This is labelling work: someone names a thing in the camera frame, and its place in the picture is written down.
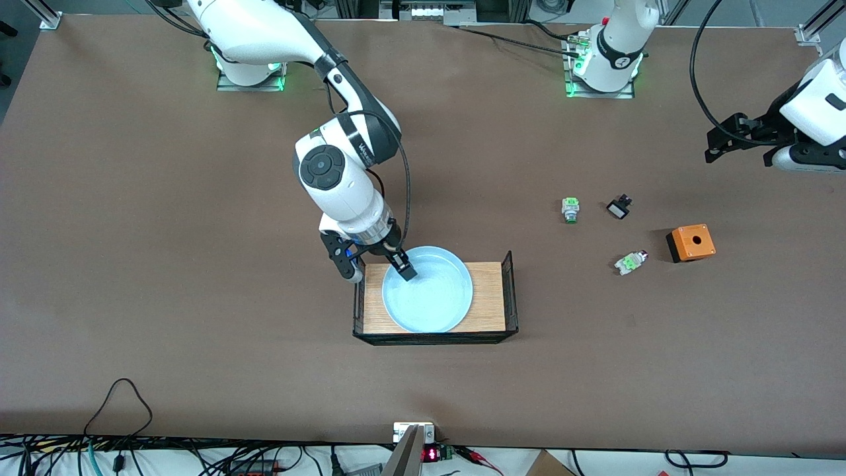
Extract light blue round plate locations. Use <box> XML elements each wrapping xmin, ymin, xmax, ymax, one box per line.
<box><xmin>381</xmin><ymin>245</ymin><xmax>475</xmax><ymax>335</ymax></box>

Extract green white switch part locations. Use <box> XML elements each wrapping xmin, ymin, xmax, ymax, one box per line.
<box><xmin>613</xmin><ymin>249</ymin><xmax>650</xmax><ymax>277</ymax></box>

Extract wooden tray black mesh sides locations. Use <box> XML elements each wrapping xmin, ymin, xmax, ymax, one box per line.
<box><xmin>352</xmin><ymin>249</ymin><xmax>519</xmax><ymax>347</ymax></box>

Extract orange box with hole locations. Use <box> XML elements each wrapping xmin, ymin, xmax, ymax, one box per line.
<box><xmin>665</xmin><ymin>223</ymin><xmax>717</xmax><ymax>264</ymax></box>

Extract grey metal bar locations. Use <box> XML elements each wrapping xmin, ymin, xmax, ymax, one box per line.
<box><xmin>381</xmin><ymin>425</ymin><xmax>426</xmax><ymax>476</ymax></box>

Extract brown cardboard piece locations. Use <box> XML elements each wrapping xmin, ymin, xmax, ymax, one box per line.
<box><xmin>525</xmin><ymin>449</ymin><xmax>577</xmax><ymax>476</ymax></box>

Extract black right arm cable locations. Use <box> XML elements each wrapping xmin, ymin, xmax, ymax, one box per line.
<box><xmin>327</xmin><ymin>79</ymin><xmax>412</xmax><ymax>249</ymax></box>

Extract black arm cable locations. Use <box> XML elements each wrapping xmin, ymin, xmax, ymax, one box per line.
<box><xmin>689</xmin><ymin>0</ymin><xmax>749</xmax><ymax>144</ymax></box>
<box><xmin>327</xmin><ymin>79</ymin><xmax>412</xmax><ymax>249</ymax></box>

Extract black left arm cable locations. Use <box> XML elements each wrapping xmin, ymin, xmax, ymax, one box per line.
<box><xmin>689</xmin><ymin>0</ymin><xmax>749</xmax><ymax>144</ymax></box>

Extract aluminium profile rail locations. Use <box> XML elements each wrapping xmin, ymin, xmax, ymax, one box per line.
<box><xmin>796</xmin><ymin>0</ymin><xmax>846</xmax><ymax>48</ymax></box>
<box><xmin>19</xmin><ymin>0</ymin><xmax>64</xmax><ymax>31</ymax></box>

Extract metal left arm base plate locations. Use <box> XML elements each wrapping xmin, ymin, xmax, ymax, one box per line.
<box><xmin>561</xmin><ymin>32</ymin><xmax>637</xmax><ymax>100</ymax></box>

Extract silver mounting bracket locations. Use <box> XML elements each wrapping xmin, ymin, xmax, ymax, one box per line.
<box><xmin>393</xmin><ymin>421</ymin><xmax>436</xmax><ymax>444</ymax></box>

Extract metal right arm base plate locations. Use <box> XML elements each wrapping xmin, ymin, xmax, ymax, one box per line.
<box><xmin>216</xmin><ymin>59</ymin><xmax>289</xmax><ymax>93</ymax></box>

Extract black cable across table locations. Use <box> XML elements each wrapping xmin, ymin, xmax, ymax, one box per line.
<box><xmin>455</xmin><ymin>24</ymin><xmax>584</xmax><ymax>59</ymax></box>

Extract metal frame with light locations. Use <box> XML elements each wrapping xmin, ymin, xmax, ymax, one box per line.
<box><xmin>379</xmin><ymin>0</ymin><xmax>478</xmax><ymax>22</ymax></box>

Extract looped black cable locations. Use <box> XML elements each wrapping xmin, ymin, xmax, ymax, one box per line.
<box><xmin>82</xmin><ymin>377</ymin><xmax>155</xmax><ymax>441</ymax></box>

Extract black cable loop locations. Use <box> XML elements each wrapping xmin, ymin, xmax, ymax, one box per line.
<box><xmin>664</xmin><ymin>449</ymin><xmax>731</xmax><ymax>469</ymax></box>

